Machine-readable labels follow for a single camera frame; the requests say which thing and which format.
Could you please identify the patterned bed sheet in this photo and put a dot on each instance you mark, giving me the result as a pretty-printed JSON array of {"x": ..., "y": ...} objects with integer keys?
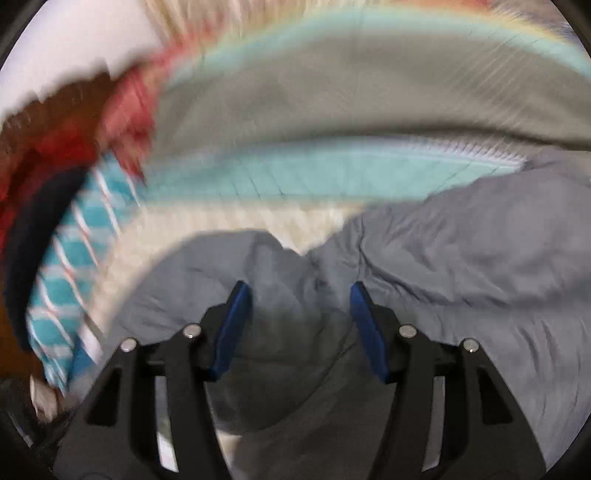
[{"x": 323, "y": 92}]

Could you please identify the teal patterned pillow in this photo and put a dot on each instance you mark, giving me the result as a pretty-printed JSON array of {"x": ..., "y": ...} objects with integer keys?
[{"x": 78, "y": 249}]

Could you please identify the red floral pillow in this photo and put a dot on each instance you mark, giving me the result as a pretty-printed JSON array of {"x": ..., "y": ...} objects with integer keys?
[{"x": 124, "y": 115}]

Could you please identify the grey puffer jacket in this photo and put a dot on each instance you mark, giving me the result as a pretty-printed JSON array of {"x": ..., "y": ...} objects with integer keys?
[{"x": 461, "y": 277}]

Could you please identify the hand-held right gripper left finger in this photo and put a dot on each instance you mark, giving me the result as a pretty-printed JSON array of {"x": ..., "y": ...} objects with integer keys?
[{"x": 233, "y": 323}]

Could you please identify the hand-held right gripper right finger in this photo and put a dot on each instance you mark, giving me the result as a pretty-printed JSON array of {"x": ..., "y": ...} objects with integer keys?
[{"x": 369, "y": 332}]

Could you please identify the dark navy cloth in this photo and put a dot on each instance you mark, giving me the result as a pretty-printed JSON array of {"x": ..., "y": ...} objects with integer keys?
[{"x": 32, "y": 240}]

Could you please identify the brown wooden headboard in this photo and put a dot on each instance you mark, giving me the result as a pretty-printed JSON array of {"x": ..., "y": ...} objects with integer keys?
[{"x": 51, "y": 108}]

